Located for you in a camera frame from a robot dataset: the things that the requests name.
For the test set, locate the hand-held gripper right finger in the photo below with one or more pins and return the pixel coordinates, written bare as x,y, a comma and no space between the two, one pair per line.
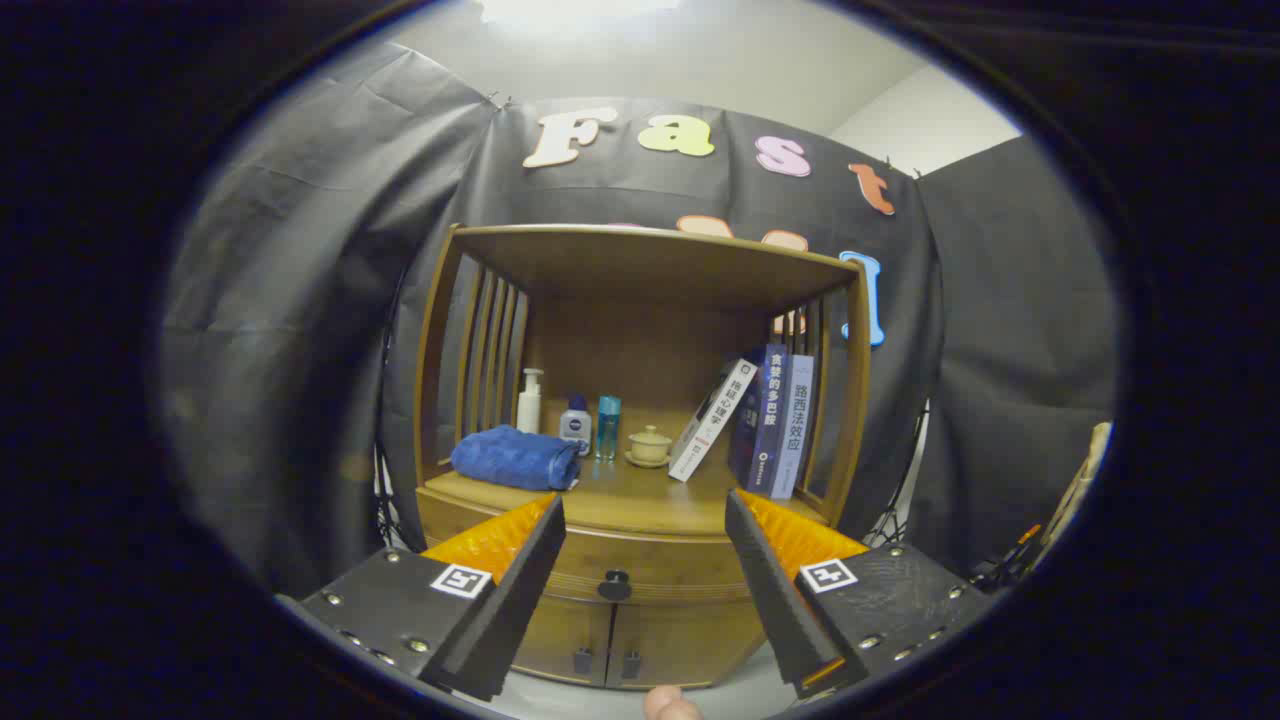
770,590

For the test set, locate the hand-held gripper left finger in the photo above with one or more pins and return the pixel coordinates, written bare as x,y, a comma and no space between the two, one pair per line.
520,590

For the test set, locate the wooden drawer with black knob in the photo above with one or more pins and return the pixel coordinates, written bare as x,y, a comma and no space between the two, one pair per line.
640,555

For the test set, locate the wooden countertop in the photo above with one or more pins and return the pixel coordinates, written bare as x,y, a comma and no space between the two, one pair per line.
640,500

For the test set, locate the wooden cabinet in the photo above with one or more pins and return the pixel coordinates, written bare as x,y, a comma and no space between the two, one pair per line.
640,340

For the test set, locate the blue folded towel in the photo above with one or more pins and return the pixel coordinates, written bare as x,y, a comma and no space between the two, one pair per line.
515,458

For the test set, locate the dark navy book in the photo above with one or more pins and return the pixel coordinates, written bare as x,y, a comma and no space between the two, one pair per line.
745,440

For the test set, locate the pale grey-blue book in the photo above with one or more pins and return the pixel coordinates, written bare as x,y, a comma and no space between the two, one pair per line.
795,430

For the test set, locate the blue book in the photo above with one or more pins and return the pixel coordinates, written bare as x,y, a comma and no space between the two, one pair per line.
768,420

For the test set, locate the white bottle with blue cap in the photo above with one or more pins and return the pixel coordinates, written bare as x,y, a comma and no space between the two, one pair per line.
575,425

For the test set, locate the white book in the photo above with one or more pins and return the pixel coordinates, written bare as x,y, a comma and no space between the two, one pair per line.
712,420

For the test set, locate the white pump bottle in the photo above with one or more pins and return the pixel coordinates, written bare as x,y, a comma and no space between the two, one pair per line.
529,405

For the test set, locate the clear blue bottle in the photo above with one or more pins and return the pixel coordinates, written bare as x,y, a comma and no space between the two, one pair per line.
608,425

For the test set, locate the cream lidded cup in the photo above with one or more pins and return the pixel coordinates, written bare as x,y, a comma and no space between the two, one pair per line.
650,445

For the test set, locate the pale wooden sticks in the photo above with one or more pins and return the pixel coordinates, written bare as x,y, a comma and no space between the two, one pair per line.
1085,470

